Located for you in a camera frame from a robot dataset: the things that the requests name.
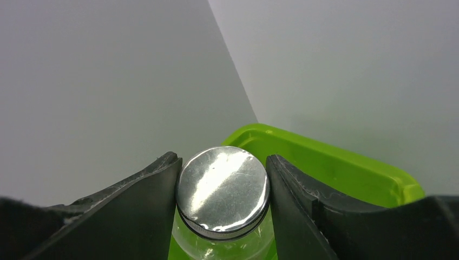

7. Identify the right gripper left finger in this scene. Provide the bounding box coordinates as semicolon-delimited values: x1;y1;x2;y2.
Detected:
1;152;182;259

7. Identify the clear jar silver lid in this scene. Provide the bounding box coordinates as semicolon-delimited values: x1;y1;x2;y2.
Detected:
172;146;274;259

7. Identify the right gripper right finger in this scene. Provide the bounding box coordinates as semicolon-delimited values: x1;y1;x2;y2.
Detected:
266;155;458;259

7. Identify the green plastic bin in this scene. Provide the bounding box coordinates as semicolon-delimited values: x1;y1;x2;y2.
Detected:
221;123;425;207

